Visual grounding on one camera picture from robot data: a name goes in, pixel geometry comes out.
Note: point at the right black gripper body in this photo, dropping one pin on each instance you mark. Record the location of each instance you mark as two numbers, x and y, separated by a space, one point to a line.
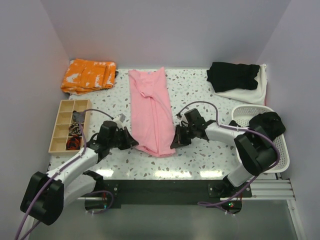
189 130

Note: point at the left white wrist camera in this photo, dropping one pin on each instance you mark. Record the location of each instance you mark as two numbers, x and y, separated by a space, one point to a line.
120 118

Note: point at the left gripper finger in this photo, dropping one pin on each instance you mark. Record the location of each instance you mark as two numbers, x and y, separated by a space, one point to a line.
127 136
125 145

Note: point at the black t-shirt in basket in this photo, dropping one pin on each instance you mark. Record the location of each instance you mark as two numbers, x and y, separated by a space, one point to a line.
270 122

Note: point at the orange white folded t-shirt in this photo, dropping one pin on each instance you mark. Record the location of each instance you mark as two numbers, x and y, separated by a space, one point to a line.
86 76

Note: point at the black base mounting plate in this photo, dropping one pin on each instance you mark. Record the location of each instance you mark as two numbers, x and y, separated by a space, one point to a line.
162 192

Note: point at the white plastic laundry basket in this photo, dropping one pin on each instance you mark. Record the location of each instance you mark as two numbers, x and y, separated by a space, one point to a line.
242 114

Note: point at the black folded t-shirt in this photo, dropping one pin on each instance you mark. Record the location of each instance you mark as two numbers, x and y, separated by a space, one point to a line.
225 76

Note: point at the pink t-shirt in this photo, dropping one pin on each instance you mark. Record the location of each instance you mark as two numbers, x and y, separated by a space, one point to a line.
152 123

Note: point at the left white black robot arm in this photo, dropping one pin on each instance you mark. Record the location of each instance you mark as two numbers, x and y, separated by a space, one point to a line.
48 193

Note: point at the wooden compartment tray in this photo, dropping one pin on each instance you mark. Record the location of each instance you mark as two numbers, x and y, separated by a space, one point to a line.
61 143

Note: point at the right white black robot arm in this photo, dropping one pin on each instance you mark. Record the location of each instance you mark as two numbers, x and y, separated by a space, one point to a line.
254 143

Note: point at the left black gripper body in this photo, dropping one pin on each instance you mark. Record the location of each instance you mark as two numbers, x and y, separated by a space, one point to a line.
119 137

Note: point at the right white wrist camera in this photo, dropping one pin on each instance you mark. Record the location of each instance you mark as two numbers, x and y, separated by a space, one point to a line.
181 117

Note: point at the black white patterned item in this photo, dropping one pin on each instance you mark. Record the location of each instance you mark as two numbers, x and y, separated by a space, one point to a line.
74 130

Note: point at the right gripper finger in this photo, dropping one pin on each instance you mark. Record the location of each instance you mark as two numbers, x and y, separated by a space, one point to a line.
178 139
185 140

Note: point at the aluminium rail frame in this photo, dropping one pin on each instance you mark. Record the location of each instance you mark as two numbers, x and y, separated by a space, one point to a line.
268 189

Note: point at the grey item in tray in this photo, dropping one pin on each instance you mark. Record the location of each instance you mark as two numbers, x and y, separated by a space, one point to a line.
78 117

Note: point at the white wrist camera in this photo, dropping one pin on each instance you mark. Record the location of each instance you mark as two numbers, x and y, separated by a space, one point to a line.
120 118
181 117

